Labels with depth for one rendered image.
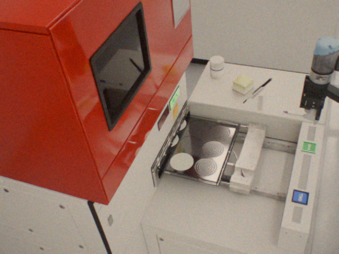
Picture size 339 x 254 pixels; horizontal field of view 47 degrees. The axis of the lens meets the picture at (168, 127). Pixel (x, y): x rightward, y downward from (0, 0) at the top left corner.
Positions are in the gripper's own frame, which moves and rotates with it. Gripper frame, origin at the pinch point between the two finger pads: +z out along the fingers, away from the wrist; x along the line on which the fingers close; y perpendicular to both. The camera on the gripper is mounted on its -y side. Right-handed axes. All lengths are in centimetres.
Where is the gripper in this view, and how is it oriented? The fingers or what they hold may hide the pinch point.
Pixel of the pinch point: (317, 121)
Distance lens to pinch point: 160.2
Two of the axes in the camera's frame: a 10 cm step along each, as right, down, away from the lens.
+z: 0.9, 7.2, 6.9
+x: -3.6, 6.7, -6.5
